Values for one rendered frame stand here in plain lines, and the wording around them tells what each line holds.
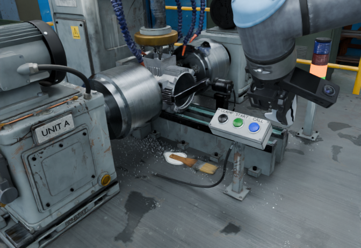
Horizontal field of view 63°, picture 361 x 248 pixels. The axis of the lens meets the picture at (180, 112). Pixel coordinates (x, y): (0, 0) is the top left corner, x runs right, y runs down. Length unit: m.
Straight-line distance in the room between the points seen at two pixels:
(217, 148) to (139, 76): 0.41
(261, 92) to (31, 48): 0.57
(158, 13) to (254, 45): 0.75
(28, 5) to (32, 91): 5.75
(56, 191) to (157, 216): 0.30
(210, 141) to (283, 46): 0.72
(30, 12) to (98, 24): 5.34
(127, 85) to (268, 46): 0.61
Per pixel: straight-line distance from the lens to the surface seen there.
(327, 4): 0.49
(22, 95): 0.86
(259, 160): 1.10
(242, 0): 0.49
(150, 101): 1.06
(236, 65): 1.59
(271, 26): 0.49
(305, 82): 0.62
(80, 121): 0.87
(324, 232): 0.97
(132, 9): 1.44
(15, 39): 0.83
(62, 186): 0.89
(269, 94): 0.64
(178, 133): 1.26
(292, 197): 1.05
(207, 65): 1.35
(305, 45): 4.26
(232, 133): 0.86
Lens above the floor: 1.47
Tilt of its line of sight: 26 degrees down
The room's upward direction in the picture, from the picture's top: 2 degrees counter-clockwise
